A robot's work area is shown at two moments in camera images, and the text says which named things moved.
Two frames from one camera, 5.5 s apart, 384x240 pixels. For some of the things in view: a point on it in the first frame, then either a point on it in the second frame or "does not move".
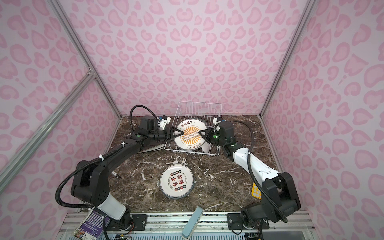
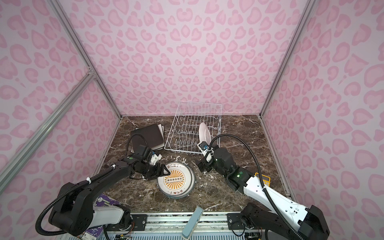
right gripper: x=209 y=132 → x=204 y=163
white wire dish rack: x=207 y=112 does not move
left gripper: x=172 y=135 → x=158 y=173
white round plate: x=191 y=139 → x=180 y=183
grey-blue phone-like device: x=191 y=225 does not move
